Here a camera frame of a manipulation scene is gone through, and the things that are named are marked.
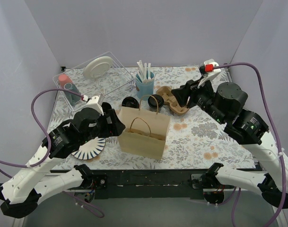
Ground brown paper takeout bag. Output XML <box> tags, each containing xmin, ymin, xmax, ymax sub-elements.
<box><xmin>118</xmin><ymin>105</ymin><xmax>170</xmax><ymax>160</ymax></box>

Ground black plastic cup lid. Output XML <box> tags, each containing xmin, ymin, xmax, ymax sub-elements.
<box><xmin>148</xmin><ymin>94</ymin><xmax>164</xmax><ymax>108</ymax></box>

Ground dark paper coffee cup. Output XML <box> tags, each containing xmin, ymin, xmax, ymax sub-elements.
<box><xmin>149</xmin><ymin>105</ymin><xmax>163</xmax><ymax>113</ymax></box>

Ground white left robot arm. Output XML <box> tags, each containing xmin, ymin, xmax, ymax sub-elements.
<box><xmin>0</xmin><ymin>103</ymin><xmax>125</xmax><ymax>218</ymax></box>

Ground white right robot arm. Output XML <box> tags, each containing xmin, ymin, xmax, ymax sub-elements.
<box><xmin>172</xmin><ymin>80</ymin><xmax>282</xmax><ymax>207</ymax></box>

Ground brown pulp cup carrier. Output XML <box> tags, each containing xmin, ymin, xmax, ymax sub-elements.
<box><xmin>156</xmin><ymin>86</ymin><xmax>189</xmax><ymax>116</ymax></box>

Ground blue striped white plate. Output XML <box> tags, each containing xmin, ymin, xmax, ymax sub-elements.
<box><xmin>71</xmin><ymin>137</ymin><xmax>106</xmax><ymax>160</ymax></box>

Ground blue cylindrical holder cup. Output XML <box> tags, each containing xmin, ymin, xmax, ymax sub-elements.
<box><xmin>135</xmin><ymin>72</ymin><xmax>155</xmax><ymax>101</ymax></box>

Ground teal plastic cup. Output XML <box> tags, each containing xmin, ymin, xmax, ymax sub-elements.
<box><xmin>63</xmin><ymin>83</ymin><xmax>81</xmax><ymax>106</ymax></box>

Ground white wrapped straw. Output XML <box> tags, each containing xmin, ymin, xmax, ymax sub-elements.
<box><xmin>147</xmin><ymin>63</ymin><xmax>152</xmax><ymax>81</ymax></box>
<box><xmin>144</xmin><ymin>63</ymin><xmax>148</xmax><ymax>81</ymax></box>
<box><xmin>137</xmin><ymin>60</ymin><xmax>146</xmax><ymax>82</ymax></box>

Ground floral patterned table mat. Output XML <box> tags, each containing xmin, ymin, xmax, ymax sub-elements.
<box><xmin>48</xmin><ymin>65</ymin><xmax>255</xmax><ymax>170</ymax></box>

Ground white ceramic plate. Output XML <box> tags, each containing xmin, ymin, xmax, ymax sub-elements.
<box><xmin>83</xmin><ymin>56</ymin><xmax>113</xmax><ymax>79</ymax></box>

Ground pink plastic cup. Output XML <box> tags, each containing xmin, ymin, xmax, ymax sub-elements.
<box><xmin>58</xmin><ymin>74</ymin><xmax>73</xmax><ymax>90</ymax></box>

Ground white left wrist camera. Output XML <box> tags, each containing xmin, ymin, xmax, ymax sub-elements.
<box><xmin>82</xmin><ymin>95</ymin><xmax>104</xmax><ymax>115</ymax></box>

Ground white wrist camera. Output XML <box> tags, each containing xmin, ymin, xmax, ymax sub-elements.
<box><xmin>82</xmin><ymin>95</ymin><xmax>104</xmax><ymax>115</ymax></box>
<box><xmin>198</xmin><ymin>59</ymin><xmax>221</xmax><ymax>88</ymax></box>

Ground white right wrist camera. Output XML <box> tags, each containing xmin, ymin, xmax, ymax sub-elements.
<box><xmin>198</xmin><ymin>59</ymin><xmax>221</xmax><ymax>88</ymax></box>

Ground clear wire dish rack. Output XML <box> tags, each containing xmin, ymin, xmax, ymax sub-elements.
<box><xmin>53</xmin><ymin>52</ymin><xmax>135</xmax><ymax>110</ymax></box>

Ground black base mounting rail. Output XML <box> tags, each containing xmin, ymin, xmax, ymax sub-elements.
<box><xmin>93</xmin><ymin>169</ymin><xmax>207</xmax><ymax>200</ymax></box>

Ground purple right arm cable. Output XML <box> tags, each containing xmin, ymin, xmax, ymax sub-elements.
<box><xmin>213</xmin><ymin>61</ymin><xmax>288</xmax><ymax>227</ymax></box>

